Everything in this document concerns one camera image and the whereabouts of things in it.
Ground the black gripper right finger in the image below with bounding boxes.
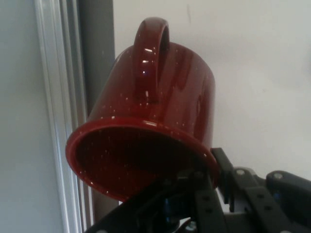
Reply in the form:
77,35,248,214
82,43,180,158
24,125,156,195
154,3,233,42
210,147,311,233

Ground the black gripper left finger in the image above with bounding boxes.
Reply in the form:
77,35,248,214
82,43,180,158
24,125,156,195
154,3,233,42
85,169,228,233

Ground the red speckled mug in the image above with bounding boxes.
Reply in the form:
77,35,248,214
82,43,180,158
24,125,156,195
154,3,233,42
65,17,220,202

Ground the aluminium rail along wall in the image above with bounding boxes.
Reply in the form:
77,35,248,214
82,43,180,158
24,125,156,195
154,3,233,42
34,0,95,233

